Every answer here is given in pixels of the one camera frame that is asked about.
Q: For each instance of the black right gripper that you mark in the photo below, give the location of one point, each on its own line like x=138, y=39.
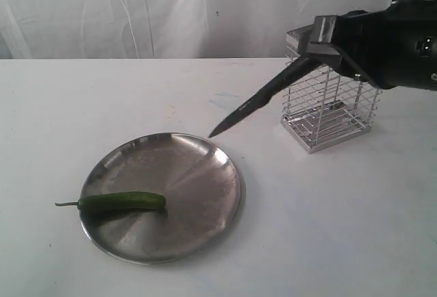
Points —
x=377, y=46

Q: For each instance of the black handled kitchen knife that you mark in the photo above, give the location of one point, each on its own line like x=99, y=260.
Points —
x=294, y=72

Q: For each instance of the green chili pepper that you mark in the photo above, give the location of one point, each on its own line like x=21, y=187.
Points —
x=114, y=202

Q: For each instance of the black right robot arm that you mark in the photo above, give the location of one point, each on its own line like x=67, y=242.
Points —
x=424, y=38

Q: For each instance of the round stainless steel plate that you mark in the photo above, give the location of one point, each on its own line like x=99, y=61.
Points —
x=204, y=191

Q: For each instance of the metal wire utensil rack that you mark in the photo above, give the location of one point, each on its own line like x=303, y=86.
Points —
x=324, y=109

